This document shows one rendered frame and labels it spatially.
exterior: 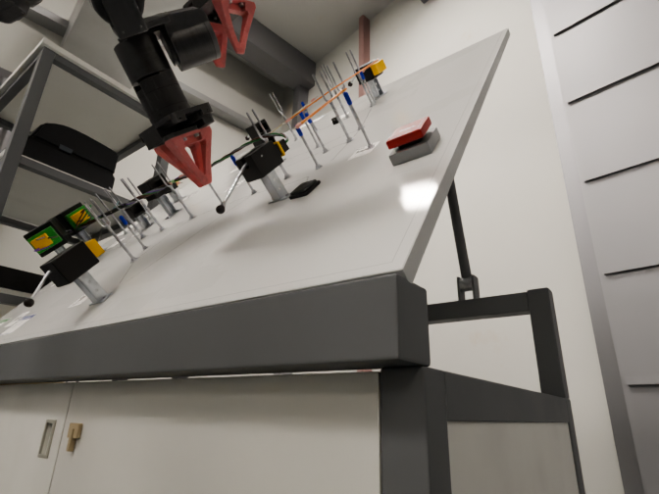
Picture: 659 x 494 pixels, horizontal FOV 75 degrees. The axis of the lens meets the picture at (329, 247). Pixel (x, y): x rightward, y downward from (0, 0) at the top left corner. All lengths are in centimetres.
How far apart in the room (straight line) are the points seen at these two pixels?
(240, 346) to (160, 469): 20
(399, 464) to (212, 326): 22
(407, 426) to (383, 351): 6
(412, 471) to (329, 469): 8
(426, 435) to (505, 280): 207
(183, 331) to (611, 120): 222
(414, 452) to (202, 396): 26
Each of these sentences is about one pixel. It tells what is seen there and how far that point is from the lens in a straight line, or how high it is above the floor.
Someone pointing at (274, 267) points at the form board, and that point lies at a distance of 48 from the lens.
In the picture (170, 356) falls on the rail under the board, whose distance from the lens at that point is 51.
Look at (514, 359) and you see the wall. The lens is 232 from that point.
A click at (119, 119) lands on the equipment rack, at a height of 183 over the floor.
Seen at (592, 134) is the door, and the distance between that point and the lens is 245.
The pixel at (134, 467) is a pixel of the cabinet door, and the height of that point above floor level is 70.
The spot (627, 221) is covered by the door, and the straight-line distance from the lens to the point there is 223.
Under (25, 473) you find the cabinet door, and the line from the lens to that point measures 90.
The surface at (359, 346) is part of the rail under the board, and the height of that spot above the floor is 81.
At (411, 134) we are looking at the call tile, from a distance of 57.
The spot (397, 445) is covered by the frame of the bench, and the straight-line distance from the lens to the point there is 36.
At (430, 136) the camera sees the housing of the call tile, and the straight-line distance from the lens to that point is 58.
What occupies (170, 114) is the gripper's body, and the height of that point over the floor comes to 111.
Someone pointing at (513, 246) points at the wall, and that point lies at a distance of 242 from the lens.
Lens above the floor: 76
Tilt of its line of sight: 21 degrees up
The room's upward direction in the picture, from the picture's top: 2 degrees clockwise
